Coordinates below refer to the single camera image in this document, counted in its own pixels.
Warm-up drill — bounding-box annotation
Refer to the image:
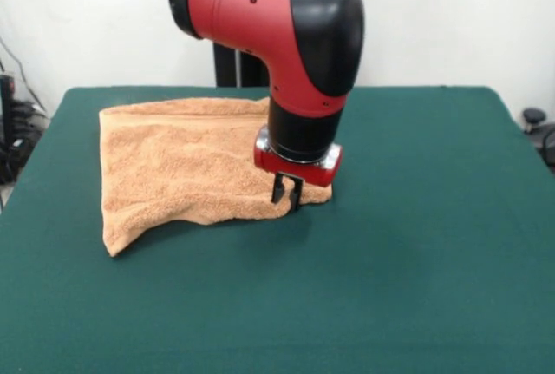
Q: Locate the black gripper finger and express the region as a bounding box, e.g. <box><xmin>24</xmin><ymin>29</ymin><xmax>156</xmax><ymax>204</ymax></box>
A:
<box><xmin>289</xmin><ymin>177</ymin><xmax>307</xmax><ymax>213</ymax></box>
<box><xmin>271</xmin><ymin>172</ymin><xmax>287</xmax><ymax>206</ymax></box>

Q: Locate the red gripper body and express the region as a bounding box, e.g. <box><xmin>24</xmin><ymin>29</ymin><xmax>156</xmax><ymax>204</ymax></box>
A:
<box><xmin>253</xmin><ymin>125</ymin><xmax>345</xmax><ymax>187</ymax></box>

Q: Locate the tan terry towel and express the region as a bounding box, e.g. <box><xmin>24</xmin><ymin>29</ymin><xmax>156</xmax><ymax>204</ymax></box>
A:
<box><xmin>98</xmin><ymin>95</ymin><xmax>334</xmax><ymax>258</ymax></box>

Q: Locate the dark green table cloth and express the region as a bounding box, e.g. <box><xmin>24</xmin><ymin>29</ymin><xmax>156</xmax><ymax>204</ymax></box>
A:
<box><xmin>0</xmin><ymin>85</ymin><xmax>555</xmax><ymax>374</ymax></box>

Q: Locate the black office chair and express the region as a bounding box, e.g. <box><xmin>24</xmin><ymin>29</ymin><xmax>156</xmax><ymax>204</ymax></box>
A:
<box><xmin>521</xmin><ymin>107</ymin><xmax>555</xmax><ymax>175</ymax></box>

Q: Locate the black equipment pile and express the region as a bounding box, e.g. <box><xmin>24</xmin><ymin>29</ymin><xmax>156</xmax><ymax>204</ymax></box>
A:
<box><xmin>0</xmin><ymin>100</ymin><xmax>51</xmax><ymax>185</ymax></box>

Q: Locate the black computer tower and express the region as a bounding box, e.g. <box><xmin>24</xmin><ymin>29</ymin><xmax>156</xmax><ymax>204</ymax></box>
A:
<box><xmin>0</xmin><ymin>73</ymin><xmax>17</xmax><ymax>149</ymax></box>

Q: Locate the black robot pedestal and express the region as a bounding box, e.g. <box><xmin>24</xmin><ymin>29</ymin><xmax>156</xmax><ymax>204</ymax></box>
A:
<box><xmin>212</xmin><ymin>0</ymin><xmax>376</xmax><ymax>88</ymax></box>

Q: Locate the grey cable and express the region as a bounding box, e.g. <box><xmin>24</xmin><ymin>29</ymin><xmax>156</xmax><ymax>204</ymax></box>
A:
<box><xmin>0</xmin><ymin>37</ymin><xmax>44</xmax><ymax>110</ymax></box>

